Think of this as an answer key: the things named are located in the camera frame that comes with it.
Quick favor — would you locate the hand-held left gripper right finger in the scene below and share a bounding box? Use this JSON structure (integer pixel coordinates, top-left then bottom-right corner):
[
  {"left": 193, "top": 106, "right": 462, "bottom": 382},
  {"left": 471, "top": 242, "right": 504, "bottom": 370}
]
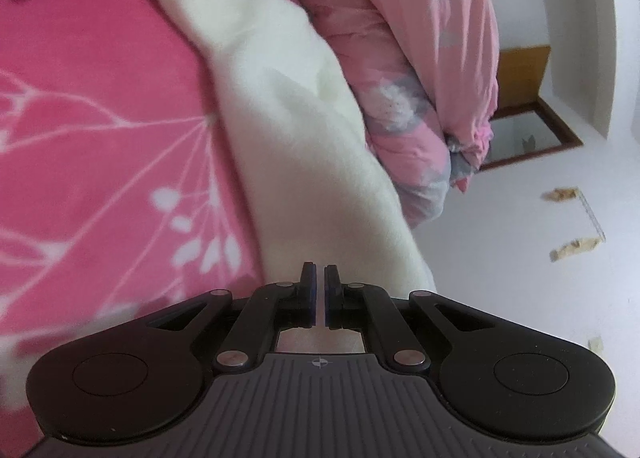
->
[{"left": 325, "top": 264, "right": 496, "bottom": 374}]

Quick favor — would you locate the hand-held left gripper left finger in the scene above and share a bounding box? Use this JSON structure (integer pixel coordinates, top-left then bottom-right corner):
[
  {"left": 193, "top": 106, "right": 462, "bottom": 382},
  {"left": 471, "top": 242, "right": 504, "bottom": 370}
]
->
[{"left": 145, "top": 262, "right": 317, "bottom": 373}]

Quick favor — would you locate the white fluffy sweater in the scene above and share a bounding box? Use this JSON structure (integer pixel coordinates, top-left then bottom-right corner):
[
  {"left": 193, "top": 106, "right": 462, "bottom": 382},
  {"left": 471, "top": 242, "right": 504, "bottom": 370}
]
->
[{"left": 137, "top": 0, "right": 440, "bottom": 355}]

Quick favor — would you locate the pink grey floral quilt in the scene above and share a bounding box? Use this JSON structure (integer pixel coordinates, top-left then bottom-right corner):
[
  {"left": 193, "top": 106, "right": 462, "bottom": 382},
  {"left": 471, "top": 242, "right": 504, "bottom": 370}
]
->
[{"left": 260, "top": 0, "right": 502, "bottom": 230}]

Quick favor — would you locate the pink floral bed blanket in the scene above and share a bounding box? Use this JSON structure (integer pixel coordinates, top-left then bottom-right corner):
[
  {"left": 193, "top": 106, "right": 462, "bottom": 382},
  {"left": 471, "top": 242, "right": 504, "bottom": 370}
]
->
[{"left": 0, "top": 0, "right": 267, "bottom": 458}]

